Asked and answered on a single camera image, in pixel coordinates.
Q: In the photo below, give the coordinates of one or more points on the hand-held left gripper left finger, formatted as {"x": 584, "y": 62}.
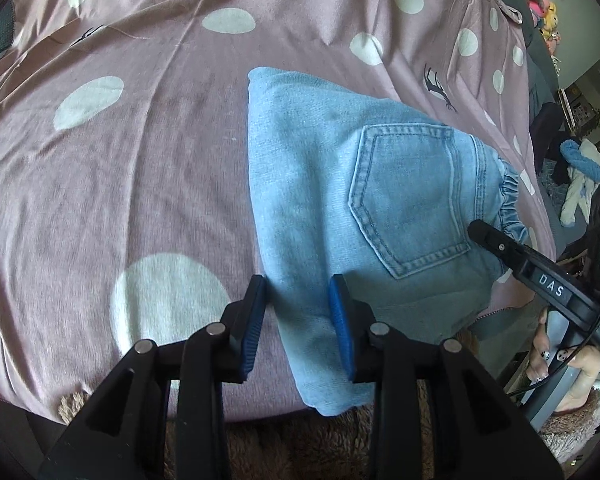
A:
{"x": 252, "y": 332}

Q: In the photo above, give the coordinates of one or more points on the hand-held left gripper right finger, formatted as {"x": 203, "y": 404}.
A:
{"x": 341, "y": 327}

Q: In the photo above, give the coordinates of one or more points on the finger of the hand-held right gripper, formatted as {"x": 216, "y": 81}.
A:
{"x": 500, "y": 247}

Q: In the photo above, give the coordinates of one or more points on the light blue denim pants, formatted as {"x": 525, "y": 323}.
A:
{"x": 330, "y": 185}

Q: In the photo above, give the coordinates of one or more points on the person's right forearm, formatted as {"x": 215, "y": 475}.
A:
{"x": 575, "y": 430}

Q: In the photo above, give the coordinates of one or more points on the person's right hand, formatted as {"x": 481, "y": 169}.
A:
{"x": 580, "y": 375}

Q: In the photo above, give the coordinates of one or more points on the blue and white cloth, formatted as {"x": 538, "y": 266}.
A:
{"x": 582, "y": 175}

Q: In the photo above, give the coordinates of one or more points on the dark cloth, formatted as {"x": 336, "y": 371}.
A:
{"x": 547, "y": 110}

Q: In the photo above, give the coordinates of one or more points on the pink polka dot blanket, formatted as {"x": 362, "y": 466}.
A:
{"x": 130, "y": 160}

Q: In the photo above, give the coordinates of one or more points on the pile of stuffed toys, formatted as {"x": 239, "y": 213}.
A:
{"x": 537, "y": 7}

